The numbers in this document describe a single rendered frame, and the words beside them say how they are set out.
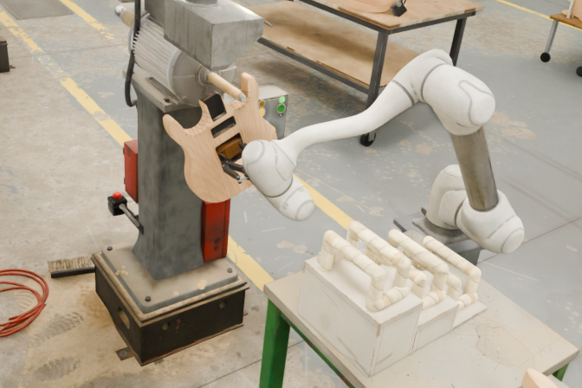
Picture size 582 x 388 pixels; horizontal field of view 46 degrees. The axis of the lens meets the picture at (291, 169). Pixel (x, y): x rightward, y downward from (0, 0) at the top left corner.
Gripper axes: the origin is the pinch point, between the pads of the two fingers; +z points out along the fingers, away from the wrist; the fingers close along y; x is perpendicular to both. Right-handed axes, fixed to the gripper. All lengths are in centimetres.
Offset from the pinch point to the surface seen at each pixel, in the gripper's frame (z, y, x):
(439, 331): -91, 2, -12
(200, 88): 18.9, 4.2, 15.0
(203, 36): -4.4, 2.5, 45.1
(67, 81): 313, 9, -113
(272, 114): 17.7, 26.5, -10.5
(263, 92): 23.2, 28.4, -3.5
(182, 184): 35.2, -11.4, -29.3
